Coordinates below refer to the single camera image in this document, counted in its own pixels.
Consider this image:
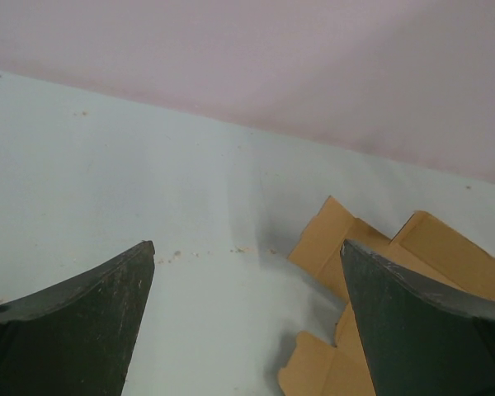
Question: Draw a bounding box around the brown cardboard box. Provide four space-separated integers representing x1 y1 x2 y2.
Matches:
277 197 495 396

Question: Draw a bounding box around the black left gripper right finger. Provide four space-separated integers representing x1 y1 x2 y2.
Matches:
340 239 495 395

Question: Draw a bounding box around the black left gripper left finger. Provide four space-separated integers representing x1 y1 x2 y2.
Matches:
0 241 155 395

